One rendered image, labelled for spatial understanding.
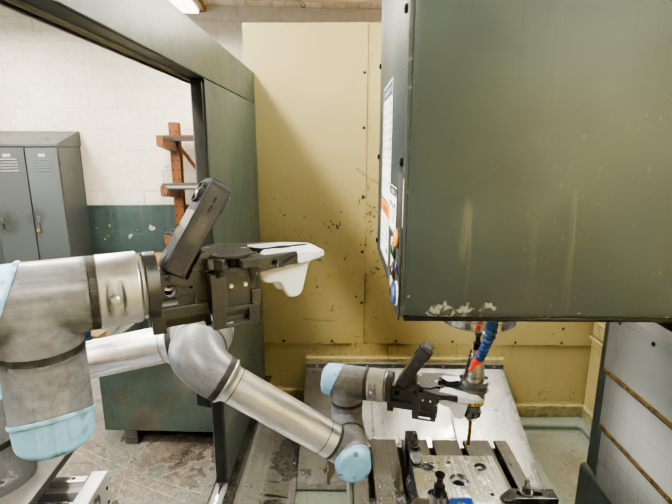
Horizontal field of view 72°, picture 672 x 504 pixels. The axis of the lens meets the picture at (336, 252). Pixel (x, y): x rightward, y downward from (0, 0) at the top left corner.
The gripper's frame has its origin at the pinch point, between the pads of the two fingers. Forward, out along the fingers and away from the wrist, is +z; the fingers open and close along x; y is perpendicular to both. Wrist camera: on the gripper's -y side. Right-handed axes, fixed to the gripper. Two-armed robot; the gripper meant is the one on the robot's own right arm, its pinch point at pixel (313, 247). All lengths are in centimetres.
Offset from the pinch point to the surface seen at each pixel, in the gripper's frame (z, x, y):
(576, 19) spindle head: 28.6, 12.8, -26.9
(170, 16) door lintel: -5, -56, -39
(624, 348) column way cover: 90, -8, 37
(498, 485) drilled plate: 60, -17, 71
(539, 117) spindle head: 25.8, 11.2, -15.8
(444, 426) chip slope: 93, -72, 97
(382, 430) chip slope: 70, -83, 98
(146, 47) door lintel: -12, -44, -30
